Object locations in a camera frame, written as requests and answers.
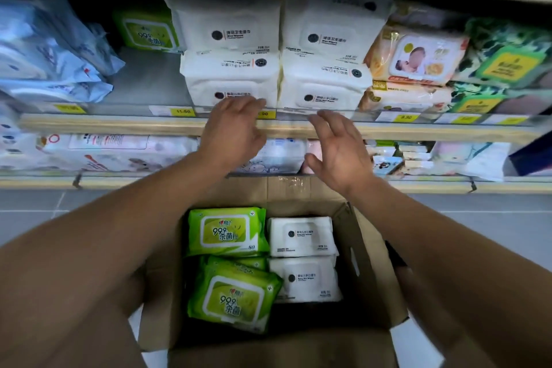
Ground person's right hand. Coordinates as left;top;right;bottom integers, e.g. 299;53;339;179
303;109;379;201

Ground person's left hand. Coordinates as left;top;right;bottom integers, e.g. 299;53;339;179
197;95;269;175

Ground small wipes packets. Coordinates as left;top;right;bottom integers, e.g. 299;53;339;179
402;144;435;171
372;155;405;178

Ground white blue tissue pack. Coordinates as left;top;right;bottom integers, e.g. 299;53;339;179
234;138;309;176

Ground large green wet wipes pack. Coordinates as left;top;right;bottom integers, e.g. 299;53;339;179
112;6;185;54
186;256;285;335
234;256;270;272
186;206;271;259

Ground brown cardboard box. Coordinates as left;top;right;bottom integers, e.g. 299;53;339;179
137;175;411;368

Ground stack of light blue wipes packs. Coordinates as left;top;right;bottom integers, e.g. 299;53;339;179
0;0;127;106

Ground person's left forearm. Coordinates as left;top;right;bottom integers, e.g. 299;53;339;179
0;150;236;368

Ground person's right forearm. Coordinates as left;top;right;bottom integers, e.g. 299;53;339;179
348;176;552;368

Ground person's left leg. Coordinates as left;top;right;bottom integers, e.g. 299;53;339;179
86;266;148;368

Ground pastel floral towel pack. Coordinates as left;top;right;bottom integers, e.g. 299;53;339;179
430;141;476;175

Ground white pastel towel pack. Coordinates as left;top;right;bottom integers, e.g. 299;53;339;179
462;141;513;182

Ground grey plastic wrapped pack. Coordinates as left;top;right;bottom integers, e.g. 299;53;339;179
389;0;467;31

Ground dark blue printed pack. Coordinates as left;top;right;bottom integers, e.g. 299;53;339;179
508;129;552;179

